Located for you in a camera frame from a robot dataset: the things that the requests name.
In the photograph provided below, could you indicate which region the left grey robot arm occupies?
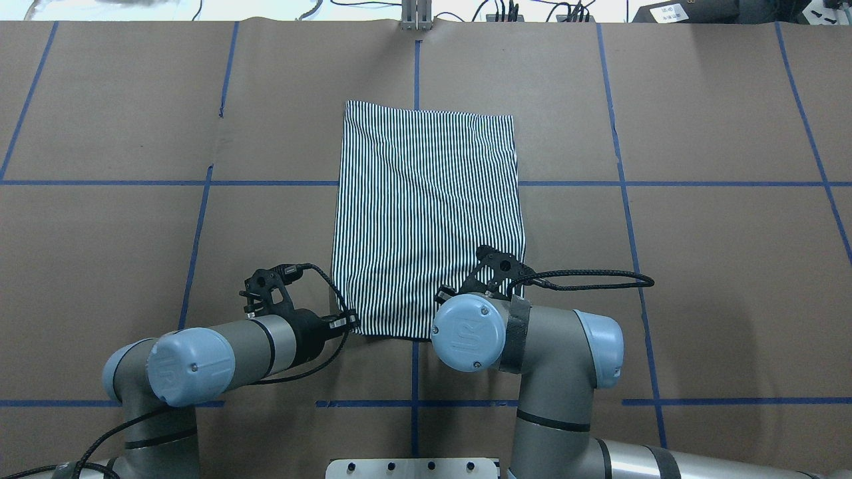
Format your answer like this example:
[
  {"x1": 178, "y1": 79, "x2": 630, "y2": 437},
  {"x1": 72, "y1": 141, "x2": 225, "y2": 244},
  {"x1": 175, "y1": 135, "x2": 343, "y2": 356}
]
[{"x1": 53, "y1": 263, "x2": 360, "y2": 478}]

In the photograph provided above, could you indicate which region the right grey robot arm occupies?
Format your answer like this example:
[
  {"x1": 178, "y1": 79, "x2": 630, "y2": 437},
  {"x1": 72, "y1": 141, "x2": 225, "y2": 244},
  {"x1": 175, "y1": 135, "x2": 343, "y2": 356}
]
[{"x1": 430, "y1": 245, "x2": 813, "y2": 478}]

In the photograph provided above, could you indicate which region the black box with label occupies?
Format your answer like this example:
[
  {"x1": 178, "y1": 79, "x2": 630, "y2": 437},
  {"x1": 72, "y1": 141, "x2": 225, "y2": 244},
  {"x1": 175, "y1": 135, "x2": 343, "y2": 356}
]
[{"x1": 630, "y1": 1, "x2": 740, "y2": 24}]

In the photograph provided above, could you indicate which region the aluminium frame post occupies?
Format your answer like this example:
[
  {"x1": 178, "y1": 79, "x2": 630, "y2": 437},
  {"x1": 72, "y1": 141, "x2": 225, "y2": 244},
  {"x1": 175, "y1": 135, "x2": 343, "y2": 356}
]
[{"x1": 399, "y1": 0, "x2": 434, "y2": 31}]

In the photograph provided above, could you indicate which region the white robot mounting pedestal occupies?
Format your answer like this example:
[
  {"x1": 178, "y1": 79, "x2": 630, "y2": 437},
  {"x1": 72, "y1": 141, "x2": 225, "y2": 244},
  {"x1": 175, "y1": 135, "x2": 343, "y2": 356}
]
[{"x1": 325, "y1": 457, "x2": 501, "y2": 478}]

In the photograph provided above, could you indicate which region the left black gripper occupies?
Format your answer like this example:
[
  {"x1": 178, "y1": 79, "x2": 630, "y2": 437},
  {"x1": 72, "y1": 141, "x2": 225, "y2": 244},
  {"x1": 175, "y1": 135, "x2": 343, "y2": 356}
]
[{"x1": 240, "y1": 265, "x2": 360, "y2": 333}]

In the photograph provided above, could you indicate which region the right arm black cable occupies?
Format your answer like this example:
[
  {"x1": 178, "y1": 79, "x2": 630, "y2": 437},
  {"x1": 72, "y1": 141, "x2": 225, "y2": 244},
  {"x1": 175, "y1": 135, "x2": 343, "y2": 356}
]
[{"x1": 509, "y1": 268, "x2": 655, "y2": 297}]

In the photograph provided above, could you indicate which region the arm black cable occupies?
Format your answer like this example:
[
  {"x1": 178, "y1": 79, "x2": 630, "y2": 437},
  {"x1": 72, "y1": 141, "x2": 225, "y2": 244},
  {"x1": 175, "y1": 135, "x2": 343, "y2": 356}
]
[
  {"x1": 0, "y1": 263, "x2": 353, "y2": 479},
  {"x1": 509, "y1": 268, "x2": 655, "y2": 297}
]

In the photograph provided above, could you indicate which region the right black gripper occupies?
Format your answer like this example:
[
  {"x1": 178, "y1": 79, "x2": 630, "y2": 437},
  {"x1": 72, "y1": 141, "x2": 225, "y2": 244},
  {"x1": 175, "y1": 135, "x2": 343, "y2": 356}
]
[{"x1": 434, "y1": 245, "x2": 533, "y2": 306}]

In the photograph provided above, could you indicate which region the navy white striped polo shirt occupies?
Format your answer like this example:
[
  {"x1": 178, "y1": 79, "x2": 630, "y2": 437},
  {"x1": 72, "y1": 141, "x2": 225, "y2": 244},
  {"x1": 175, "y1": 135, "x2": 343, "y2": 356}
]
[{"x1": 332, "y1": 100, "x2": 526, "y2": 341}]

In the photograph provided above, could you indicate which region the brown table mat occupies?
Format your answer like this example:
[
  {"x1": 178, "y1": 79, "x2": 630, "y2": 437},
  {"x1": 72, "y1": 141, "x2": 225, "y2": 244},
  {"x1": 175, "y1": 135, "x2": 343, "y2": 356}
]
[{"x1": 2, "y1": 18, "x2": 850, "y2": 475}]

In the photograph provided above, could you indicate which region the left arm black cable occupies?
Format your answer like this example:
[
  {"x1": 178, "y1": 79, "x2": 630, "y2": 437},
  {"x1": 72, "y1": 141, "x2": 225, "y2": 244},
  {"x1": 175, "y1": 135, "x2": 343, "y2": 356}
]
[{"x1": 0, "y1": 263, "x2": 353, "y2": 479}]

